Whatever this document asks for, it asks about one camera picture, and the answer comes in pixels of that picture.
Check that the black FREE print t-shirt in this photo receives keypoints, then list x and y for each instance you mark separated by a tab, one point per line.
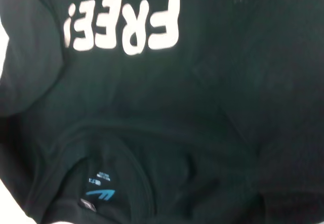
177	107

